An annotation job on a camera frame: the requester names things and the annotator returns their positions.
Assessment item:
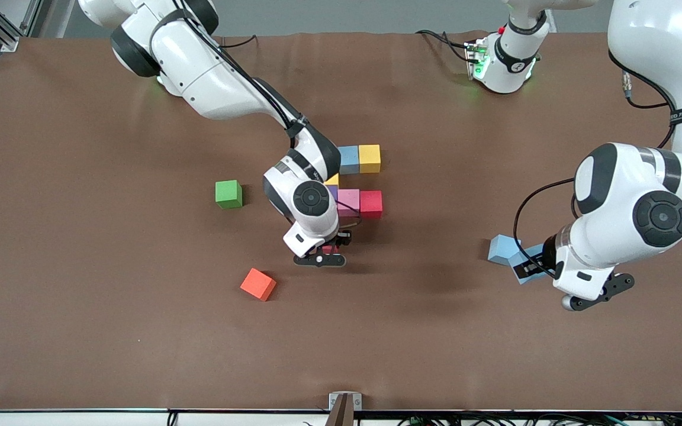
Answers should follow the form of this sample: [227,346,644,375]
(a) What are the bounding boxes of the light blue foam cube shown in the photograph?
[488,234,522,265]
[507,244,549,286]
[339,146,360,175]

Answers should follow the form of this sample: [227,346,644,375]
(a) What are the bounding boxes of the pink foam cube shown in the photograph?
[337,189,361,217]

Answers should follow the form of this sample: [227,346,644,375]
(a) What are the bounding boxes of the red foam cube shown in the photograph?
[359,191,384,218]

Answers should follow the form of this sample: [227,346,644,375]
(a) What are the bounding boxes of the orange foam cube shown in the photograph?
[240,267,278,302]

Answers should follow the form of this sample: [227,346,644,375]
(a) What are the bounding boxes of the green foam cube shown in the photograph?
[215,180,243,209]

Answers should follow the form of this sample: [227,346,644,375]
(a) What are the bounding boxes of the brown table mat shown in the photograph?
[0,31,682,413]

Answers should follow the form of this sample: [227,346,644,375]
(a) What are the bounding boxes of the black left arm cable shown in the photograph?
[513,177,575,279]

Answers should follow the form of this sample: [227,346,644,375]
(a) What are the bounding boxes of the metal edge bracket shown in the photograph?
[326,392,363,426]

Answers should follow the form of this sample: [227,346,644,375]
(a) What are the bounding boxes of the black base cable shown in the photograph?
[415,28,473,63]

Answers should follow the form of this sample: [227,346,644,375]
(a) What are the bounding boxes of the white table edge rail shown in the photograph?
[0,408,682,426]

